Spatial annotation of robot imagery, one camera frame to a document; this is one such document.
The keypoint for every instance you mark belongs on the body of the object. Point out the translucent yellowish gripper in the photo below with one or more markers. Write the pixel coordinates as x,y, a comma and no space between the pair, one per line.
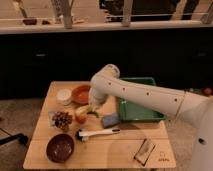
95,107

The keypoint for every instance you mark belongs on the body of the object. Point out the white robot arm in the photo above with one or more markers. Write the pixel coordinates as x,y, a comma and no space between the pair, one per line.
197,110

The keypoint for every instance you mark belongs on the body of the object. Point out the orange-red bowl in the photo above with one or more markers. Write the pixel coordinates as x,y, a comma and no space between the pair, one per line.
80,94

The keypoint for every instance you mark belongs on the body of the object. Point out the dark maroon bowl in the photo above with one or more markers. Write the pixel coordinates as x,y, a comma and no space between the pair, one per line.
60,148

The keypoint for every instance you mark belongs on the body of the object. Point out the green chili pepper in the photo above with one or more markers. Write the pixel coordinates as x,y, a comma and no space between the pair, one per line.
94,113

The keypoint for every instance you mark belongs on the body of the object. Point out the orange fruit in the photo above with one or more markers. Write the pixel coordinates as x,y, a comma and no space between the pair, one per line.
81,118

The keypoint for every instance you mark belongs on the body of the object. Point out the blue sponge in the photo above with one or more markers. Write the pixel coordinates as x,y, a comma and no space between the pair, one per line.
110,120

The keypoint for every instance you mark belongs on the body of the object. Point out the green plastic tray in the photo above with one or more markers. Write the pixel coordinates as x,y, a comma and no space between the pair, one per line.
131,112

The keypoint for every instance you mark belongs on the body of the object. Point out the white cup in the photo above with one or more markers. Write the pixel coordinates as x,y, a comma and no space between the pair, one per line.
63,96

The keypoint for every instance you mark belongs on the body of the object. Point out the wooden folding table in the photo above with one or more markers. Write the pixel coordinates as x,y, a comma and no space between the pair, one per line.
115,151

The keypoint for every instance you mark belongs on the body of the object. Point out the bunch of dark grapes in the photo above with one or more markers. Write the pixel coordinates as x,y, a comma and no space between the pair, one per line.
62,120

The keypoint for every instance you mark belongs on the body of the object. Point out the dark framed card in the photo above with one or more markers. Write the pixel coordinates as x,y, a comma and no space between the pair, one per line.
144,151

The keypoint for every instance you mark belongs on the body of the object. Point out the black cabinet counter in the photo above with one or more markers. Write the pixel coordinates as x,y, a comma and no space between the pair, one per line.
177,54

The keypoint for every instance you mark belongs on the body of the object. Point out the white handled brush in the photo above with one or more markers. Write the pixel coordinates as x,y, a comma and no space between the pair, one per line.
84,135

